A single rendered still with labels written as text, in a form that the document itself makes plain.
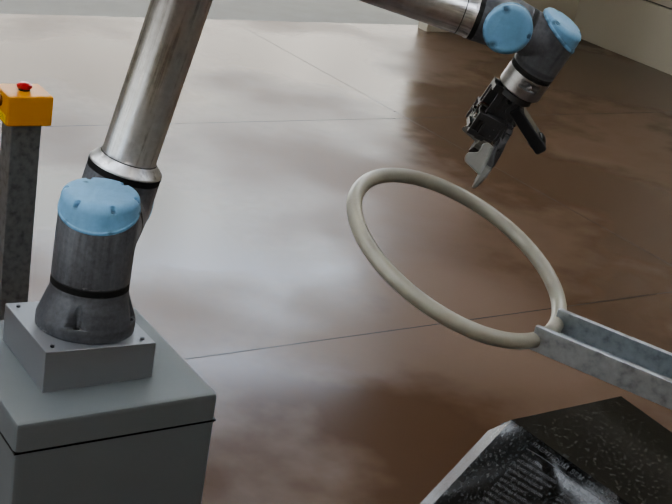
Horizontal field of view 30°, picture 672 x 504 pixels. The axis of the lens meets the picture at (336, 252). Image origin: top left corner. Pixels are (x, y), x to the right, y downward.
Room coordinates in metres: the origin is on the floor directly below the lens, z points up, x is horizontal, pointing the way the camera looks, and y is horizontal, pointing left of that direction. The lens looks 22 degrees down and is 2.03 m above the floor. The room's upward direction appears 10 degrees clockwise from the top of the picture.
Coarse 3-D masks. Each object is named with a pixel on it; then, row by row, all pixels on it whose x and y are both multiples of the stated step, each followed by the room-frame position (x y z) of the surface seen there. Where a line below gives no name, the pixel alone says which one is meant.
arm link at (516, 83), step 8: (512, 64) 2.41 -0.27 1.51; (504, 72) 2.42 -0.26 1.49; (512, 72) 2.40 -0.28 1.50; (504, 80) 2.41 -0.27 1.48; (512, 80) 2.40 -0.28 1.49; (520, 80) 2.39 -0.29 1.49; (528, 80) 2.38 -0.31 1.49; (512, 88) 2.39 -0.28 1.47; (520, 88) 2.39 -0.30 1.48; (528, 88) 2.38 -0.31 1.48; (536, 88) 2.39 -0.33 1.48; (544, 88) 2.40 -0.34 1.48; (520, 96) 2.39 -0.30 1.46; (528, 96) 2.39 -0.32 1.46; (536, 96) 2.40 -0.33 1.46
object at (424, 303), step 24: (384, 168) 2.40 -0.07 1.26; (360, 192) 2.26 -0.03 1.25; (456, 192) 2.48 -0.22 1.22; (360, 216) 2.18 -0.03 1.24; (504, 216) 2.47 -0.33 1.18; (360, 240) 2.12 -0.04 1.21; (528, 240) 2.43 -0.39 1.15; (384, 264) 2.08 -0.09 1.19; (408, 288) 2.05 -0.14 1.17; (552, 288) 2.32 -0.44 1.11; (432, 312) 2.03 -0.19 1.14; (552, 312) 2.24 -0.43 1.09; (480, 336) 2.03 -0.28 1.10; (504, 336) 2.05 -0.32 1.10; (528, 336) 2.09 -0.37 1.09
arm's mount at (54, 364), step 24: (24, 312) 2.16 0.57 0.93; (24, 336) 2.10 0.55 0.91; (48, 336) 2.08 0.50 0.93; (144, 336) 2.16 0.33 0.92; (24, 360) 2.09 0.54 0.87; (48, 360) 2.01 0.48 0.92; (72, 360) 2.04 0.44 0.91; (96, 360) 2.07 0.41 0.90; (120, 360) 2.10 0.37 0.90; (144, 360) 2.13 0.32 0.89; (48, 384) 2.01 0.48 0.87; (72, 384) 2.04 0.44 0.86; (96, 384) 2.07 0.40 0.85
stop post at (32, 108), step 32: (32, 96) 3.06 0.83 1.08; (32, 128) 3.08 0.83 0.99; (0, 160) 3.10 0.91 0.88; (32, 160) 3.08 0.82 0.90; (0, 192) 3.09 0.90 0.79; (32, 192) 3.09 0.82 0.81; (0, 224) 3.08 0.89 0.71; (32, 224) 3.09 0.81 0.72; (0, 256) 3.06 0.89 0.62; (0, 288) 3.05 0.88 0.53
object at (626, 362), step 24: (552, 336) 2.10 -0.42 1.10; (576, 336) 2.19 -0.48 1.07; (600, 336) 2.17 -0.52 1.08; (624, 336) 2.15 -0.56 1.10; (576, 360) 2.07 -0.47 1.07; (600, 360) 2.05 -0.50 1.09; (624, 360) 2.04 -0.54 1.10; (648, 360) 2.12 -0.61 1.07; (624, 384) 2.03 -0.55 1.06; (648, 384) 2.01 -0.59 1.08
